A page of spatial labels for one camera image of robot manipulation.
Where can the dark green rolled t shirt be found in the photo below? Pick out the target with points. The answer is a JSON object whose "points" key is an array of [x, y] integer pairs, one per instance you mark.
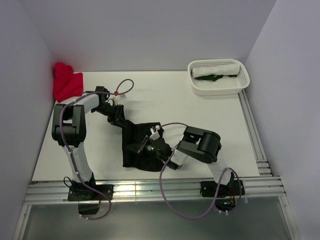
{"points": [[213, 77]]}

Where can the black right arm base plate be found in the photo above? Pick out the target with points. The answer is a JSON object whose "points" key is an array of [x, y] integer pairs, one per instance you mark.
{"points": [[234, 187]]}

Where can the black t shirt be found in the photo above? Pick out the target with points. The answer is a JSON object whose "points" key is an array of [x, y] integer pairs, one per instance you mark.
{"points": [[131, 135]]}

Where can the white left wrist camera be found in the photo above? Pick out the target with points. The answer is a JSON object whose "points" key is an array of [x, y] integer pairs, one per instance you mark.
{"points": [[119, 97]]}

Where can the red t shirt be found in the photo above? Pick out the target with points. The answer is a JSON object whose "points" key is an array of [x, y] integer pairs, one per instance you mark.
{"points": [[66, 83]]}

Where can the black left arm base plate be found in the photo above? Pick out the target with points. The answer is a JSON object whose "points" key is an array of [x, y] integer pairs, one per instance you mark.
{"points": [[79, 193]]}

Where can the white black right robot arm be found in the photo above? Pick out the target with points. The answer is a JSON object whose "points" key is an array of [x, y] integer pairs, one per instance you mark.
{"points": [[196, 143]]}

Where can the aluminium frame rail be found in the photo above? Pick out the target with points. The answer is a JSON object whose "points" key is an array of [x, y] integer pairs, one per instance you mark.
{"points": [[266, 185]]}

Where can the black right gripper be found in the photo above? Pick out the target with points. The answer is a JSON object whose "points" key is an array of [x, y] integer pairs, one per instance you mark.
{"points": [[141, 148]]}

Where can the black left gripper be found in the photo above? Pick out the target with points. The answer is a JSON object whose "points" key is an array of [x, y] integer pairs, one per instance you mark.
{"points": [[119, 115]]}

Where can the white perforated plastic basket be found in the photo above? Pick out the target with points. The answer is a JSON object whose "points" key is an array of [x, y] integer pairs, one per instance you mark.
{"points": [[223, 86]]}

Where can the rolled white t shirt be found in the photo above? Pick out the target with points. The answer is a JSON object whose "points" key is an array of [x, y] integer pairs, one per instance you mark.
{"points": [[219, 70]]}

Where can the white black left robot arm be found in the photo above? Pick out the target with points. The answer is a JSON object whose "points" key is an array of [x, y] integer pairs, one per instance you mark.
{"points": [[69, 130]]}

